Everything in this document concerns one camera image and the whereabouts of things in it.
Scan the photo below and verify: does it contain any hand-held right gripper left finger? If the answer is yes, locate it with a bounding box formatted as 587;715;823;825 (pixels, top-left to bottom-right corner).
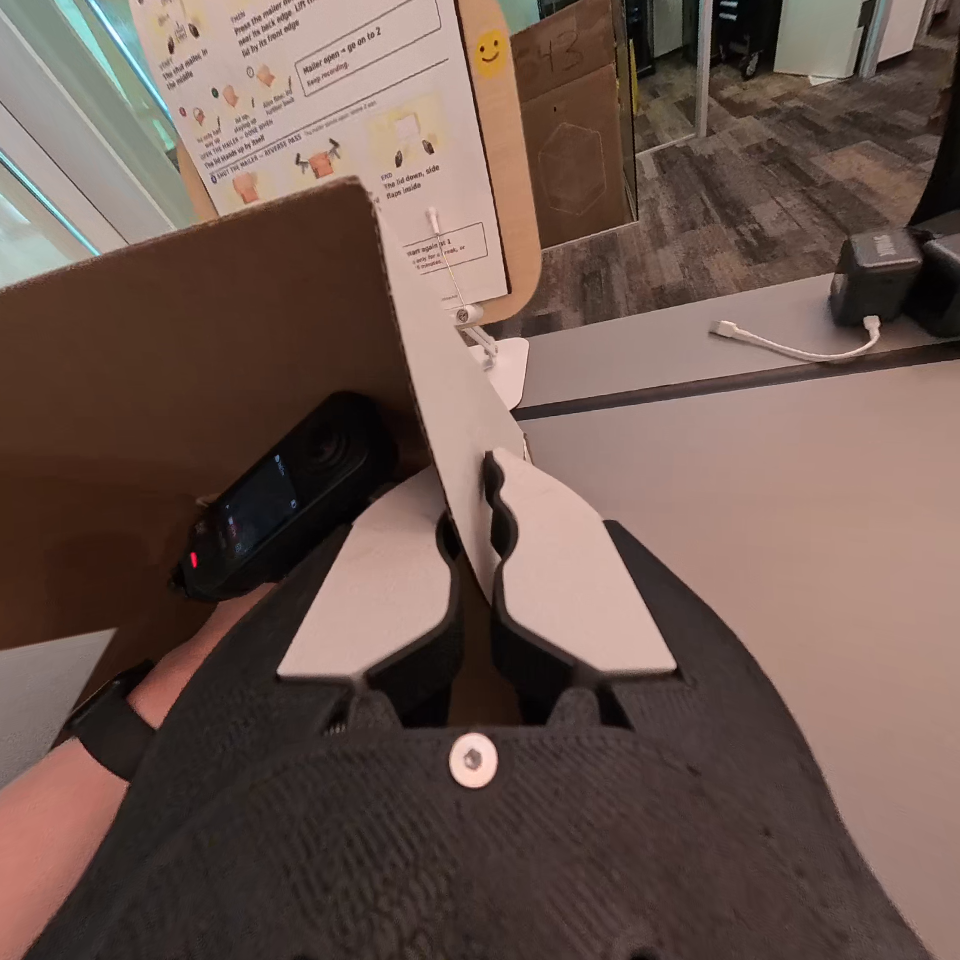
276;465;462;727

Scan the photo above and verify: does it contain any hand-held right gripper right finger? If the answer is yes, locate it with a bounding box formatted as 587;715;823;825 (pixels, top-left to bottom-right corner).
483;448;678;727

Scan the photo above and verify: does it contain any white cardboard mailer box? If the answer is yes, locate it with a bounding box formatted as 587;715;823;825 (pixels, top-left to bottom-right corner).
0;176;535;727

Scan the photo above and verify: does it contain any person's left forearm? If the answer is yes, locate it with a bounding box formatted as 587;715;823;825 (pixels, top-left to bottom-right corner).
0;738;135;960

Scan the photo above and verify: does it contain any person's left hand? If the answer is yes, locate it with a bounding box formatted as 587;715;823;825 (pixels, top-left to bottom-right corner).
126;591;265;731

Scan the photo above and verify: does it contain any black wristband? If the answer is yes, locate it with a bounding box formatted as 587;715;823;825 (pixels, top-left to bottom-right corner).
63;658;160;783

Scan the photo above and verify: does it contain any wooden display board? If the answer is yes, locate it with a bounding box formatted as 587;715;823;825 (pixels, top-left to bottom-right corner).
176;0;543;325

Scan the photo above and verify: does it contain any large brown cardboard panel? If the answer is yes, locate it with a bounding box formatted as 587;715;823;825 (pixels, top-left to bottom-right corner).
510;0;640;250

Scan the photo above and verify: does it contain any yellow smiley sticker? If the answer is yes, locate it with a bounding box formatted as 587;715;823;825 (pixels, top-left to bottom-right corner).
474;28;512;79

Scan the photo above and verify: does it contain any black bulky object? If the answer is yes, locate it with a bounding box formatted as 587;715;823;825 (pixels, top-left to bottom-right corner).
907;105;960;235

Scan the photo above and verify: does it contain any white-tipped wire clip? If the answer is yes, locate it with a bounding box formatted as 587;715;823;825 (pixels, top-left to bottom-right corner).
425;208;486;325

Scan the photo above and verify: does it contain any white USB cable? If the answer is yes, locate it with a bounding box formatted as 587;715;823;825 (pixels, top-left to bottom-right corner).
710;315;883;366

